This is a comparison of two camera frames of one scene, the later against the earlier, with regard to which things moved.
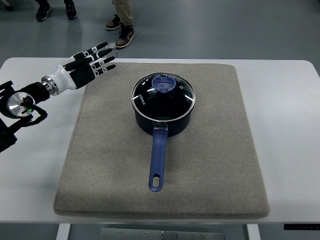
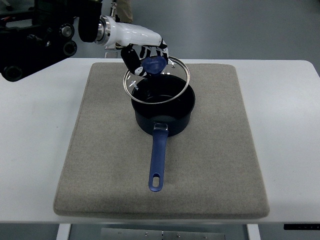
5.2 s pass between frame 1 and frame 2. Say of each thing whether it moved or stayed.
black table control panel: stayed
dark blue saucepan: stayed
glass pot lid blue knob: moved
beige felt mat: stayed
